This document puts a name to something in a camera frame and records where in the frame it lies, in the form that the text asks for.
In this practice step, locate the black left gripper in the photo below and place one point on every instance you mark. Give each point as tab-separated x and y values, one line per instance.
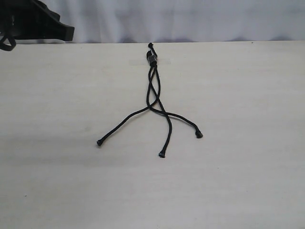
32	19

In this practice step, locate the white backdrop curtain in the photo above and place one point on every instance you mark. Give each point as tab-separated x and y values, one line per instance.
144	21

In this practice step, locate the clear adhesive tape strip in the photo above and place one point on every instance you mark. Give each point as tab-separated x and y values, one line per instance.
144	62

